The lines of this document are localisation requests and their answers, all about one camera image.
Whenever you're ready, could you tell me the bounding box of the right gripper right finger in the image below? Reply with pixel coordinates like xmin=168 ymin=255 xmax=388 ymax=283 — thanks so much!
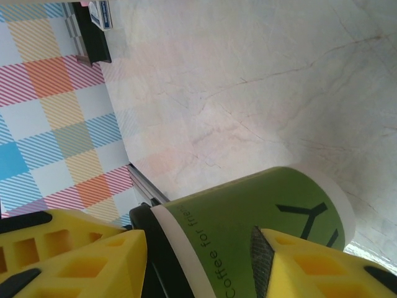
xmin=250 ymin=225 xmax=397 ymax=298

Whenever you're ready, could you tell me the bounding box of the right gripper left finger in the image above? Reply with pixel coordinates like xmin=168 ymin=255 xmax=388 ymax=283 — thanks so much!
xmin=0 ymin=209 xmax=147 ymax=298

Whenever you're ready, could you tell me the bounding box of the black plastic cup lid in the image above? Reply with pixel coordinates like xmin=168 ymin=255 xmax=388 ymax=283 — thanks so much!
xmin=128 ymin=203 xmax=195 ymax=298

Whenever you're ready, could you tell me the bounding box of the black grey chessboard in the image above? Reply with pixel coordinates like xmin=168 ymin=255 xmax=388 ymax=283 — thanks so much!
xmin=63 ymin=1 xmax=113 ymax=68

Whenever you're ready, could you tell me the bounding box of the blue white card box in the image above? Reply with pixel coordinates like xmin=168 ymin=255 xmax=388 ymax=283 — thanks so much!
xmin=87 ymin=0 xmax=114 ymax=32

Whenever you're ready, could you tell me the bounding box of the aluminium side rail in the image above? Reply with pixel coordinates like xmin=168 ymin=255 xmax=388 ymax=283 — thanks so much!
xmin=127 ymin=163 xmax=171 ymax=207

